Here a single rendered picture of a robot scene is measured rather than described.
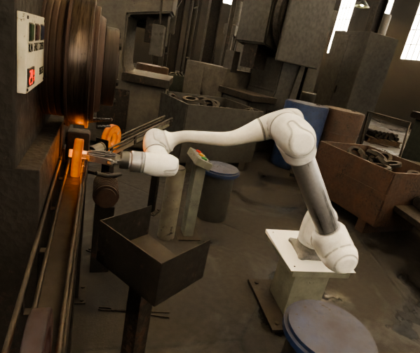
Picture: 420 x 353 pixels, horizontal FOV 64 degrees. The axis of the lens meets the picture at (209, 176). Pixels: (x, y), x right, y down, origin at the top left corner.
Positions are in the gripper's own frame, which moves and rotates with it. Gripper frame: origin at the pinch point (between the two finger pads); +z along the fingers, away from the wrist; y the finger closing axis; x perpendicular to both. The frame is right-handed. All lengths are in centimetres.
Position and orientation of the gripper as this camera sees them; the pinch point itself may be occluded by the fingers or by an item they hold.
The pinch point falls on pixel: (78, 153)
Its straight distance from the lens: 145.9
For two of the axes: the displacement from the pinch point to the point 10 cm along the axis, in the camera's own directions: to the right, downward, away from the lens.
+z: -9.3, -1.2, -3.4
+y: -2.7, -3.7, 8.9
